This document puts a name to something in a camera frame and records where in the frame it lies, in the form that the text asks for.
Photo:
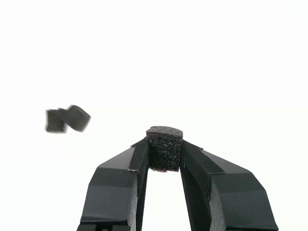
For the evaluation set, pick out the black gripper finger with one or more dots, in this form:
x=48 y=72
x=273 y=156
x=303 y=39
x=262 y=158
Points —
x=110 y=197
x=235 y=199

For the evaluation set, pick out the black foam cube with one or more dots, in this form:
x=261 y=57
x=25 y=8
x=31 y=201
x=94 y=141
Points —
x=78 y=118
x=164 y=149
x=54 y=122

